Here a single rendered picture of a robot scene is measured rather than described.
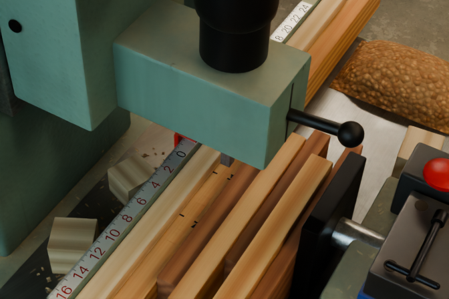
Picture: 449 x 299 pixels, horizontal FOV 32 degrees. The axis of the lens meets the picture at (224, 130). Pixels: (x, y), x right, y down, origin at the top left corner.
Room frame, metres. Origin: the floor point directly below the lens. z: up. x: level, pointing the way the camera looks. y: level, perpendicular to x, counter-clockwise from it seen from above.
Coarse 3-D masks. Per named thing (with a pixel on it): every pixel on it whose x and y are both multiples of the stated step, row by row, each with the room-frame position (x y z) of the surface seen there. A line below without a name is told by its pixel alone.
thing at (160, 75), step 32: (160, 0) 0.51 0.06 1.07; (128, 32) 0.47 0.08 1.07; (160, 32) 0.47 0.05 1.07; (192, 32) 0.47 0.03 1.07; (128, 64) 0.45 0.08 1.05; (160, 64) 0.43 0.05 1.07; (192, 64) 0.43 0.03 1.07; (288, 64) 0.44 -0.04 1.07; (128, 96) 0.45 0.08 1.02; (160, 96) 0.43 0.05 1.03; (192, 96) 0.42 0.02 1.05; (224, 96) 0.41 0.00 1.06; (256, 96) 0.40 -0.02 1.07; (288, 96) 0.42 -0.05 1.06; (192, 128) 0.42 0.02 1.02; (224, 128) 0.41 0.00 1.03; (256, 128) 0.40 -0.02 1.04; (288, 128) 0.42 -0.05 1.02; (256, 160) 0.39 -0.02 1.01
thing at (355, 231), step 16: (352, 160) 0.41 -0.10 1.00; (336, 176) 0.40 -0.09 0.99; (352, 176) 0.40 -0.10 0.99; (336, 192) 0.38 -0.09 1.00; (352, 192) 0.40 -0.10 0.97; (320, 208) 0.36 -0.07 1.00; (336, 208) 0.37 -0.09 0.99; (352, 208) 0.41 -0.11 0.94; (304, 224) 0.35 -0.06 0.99; (320, 224) 0.35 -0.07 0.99; (336, 224) 0.37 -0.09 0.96; (352, 224) 0.38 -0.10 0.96; (304, 240) 0.34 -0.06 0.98; (320, 240) 0.34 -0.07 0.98; (336, 240) 0.37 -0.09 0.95; (368, 240) 0.36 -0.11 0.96; (304, 256) 0.34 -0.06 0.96; (320, 256) 0.35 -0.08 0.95; (304, 272) 0.34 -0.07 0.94; (320, 272) 0.36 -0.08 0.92; (304, 288) 0.34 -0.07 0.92
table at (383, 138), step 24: (336, 72) 0.62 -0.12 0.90; (336, 96) 0.59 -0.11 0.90; (336, 120) 0.55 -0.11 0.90; (360, 120) 0.55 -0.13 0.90; (384, 120) 0.56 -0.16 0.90; (408, 120) 0.56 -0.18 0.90; (336, 144) 0.52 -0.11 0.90; (384, 144) 0.52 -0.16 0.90; (384, 168) 0.49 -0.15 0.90; (360, 192) 0.46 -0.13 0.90; (360, 216) 0.43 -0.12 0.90; (336, 264) 0.38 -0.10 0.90
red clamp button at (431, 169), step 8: (432, 160) 0.39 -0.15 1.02; (440, 160) 0.39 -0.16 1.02; (448, 160) 0.39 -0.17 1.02; (424, 168) 0.38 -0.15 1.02; (432, 168) 0.38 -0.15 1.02; (440, 168) 0.38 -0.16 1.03; (448, 168) 0.38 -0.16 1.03; (424, 176) 0.38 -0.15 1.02; (432, 176) 0.38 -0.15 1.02; (440, 176) 0.38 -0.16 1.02; (448, 176) 0.38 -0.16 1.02; (432, 184) 0.37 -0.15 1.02; (440, 184) 0.37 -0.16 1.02; (448, 184) 0.37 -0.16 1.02
